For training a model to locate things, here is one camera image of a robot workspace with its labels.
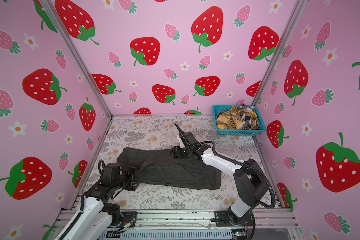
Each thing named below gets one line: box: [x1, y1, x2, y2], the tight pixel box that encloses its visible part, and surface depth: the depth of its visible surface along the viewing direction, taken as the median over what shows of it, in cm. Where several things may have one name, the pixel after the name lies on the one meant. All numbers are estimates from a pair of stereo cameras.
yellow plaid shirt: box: [215, 104, 260, 130], surface depth 106 cm
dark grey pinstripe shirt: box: [117, 147, 222, 190], surface depth 90 cm
